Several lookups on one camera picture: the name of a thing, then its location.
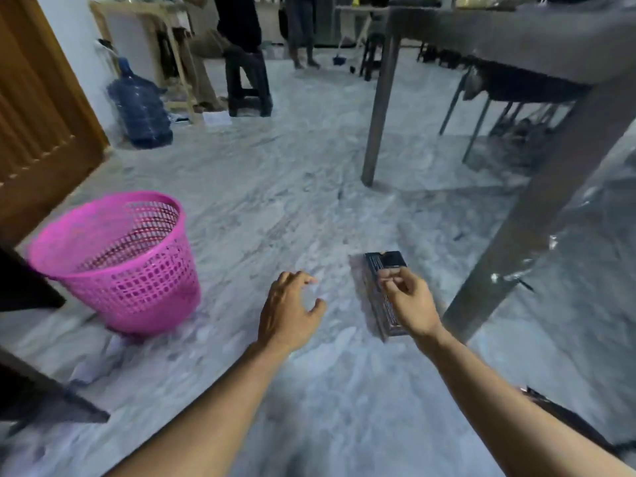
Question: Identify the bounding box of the person's left hand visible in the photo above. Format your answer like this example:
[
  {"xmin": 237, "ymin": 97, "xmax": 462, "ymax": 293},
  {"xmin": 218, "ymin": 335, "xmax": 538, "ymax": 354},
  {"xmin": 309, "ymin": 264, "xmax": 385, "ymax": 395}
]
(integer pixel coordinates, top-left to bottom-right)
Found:
[{"xmin": 257, "ymin": 271, "xmax": 328, "ymax": 354}]

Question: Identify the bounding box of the person's right hand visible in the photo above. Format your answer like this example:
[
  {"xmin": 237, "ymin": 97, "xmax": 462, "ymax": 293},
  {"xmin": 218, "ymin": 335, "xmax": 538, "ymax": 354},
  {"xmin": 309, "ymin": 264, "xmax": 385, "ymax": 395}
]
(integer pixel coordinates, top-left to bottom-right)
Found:
[{"xmin": 377, "ymin": 267, "xmax": 444, "ymax": 342}]

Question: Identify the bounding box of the dark rectangular box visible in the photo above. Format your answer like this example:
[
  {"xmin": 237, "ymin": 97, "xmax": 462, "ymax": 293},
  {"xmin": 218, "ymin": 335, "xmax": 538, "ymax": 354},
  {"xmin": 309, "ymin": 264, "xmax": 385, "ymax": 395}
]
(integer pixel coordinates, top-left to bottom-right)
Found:
[{"xmin": 349, "ymin": 251, "xmax": 411, "ymax": 343}]

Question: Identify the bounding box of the person's left forearm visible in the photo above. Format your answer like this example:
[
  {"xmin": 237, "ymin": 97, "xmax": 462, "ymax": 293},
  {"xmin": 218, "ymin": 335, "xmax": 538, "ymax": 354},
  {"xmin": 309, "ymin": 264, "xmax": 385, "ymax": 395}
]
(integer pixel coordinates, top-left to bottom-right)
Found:
[{"xmin": 102, "ymin": 341, "xmax": 299, "ymax": 477}]

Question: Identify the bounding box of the person's right forearm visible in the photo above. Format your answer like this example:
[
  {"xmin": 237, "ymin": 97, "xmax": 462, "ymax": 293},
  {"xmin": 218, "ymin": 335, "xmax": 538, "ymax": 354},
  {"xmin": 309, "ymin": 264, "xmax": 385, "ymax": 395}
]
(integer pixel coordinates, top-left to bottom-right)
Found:
[{"xmin": 415, "ymin": 327, "xmax": 636, "ymax": 477}]

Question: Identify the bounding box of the pink plastic mesh basket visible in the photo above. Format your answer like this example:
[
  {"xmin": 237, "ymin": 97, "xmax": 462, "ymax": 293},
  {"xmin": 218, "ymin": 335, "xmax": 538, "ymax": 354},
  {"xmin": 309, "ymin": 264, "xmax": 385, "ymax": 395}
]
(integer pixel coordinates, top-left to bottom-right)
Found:
[{"xmin": 27, "ymin": 191, "xmax": 202, "ymax": 336}]

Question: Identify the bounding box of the metal-legged chair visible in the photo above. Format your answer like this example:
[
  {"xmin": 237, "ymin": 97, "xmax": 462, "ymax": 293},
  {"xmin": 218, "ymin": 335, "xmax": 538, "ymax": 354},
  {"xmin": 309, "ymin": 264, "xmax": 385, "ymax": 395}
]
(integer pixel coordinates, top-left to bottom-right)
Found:
[{"xmin": 439, "ymin": 58, "xmax": 592, "ymax": 164}]

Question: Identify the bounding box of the grey table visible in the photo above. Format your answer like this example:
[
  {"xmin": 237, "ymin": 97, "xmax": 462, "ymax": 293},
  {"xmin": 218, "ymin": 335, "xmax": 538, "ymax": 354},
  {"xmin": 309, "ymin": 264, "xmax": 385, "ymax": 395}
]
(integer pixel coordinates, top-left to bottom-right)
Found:
[{"xmin": 361, "ymin": 0, "xmax": 636, "ymax": 344}]

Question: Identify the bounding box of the crumpled white paper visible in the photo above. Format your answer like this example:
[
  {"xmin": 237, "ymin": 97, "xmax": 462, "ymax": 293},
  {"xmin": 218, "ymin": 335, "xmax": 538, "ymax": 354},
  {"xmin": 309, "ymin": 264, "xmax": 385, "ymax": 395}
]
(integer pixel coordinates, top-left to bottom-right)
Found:
[{"xmin": 70, "ymin": 334, "xmax": 131, "ymax": 386}]

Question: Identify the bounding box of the dark plastic stool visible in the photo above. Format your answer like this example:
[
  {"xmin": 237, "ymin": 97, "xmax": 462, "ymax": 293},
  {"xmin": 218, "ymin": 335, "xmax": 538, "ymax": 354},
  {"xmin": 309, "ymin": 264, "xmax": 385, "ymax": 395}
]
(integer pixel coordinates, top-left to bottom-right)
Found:
[{"xmin": 224, "ymin": 46, "xmax": 273, "ymax": 118}]

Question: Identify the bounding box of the blue water gallon jug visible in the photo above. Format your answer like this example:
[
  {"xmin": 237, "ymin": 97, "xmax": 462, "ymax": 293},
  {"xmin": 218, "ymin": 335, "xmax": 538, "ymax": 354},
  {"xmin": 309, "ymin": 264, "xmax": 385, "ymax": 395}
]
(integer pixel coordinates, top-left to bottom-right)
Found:
[{"xmin": 107, "ymin": 57, "xmax": 174, "ymax": 149}]

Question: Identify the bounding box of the dark furniture piece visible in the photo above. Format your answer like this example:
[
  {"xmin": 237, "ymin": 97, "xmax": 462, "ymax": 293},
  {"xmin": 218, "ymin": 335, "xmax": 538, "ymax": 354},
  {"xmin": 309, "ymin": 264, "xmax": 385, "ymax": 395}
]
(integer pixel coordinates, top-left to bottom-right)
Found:
[{"xmin": 0, "ymin": 247, "xmax": 111, "ymax": 425}]

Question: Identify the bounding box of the brown wooden door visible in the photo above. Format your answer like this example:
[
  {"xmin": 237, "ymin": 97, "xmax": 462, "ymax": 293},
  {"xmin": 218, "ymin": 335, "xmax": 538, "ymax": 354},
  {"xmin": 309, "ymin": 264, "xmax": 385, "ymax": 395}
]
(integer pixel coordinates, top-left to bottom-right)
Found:
[{"xmin": 0, "ymin": 0, "xmax": 110, "ymax": 250}]

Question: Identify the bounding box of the light wooden frame table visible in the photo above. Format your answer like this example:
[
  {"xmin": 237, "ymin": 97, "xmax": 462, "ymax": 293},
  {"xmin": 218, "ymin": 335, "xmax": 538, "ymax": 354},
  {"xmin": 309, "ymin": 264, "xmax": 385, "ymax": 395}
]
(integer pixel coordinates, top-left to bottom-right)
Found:
[{"xmin": 88, "ymin": 0, "xmax": 203, "ymax": 126}]

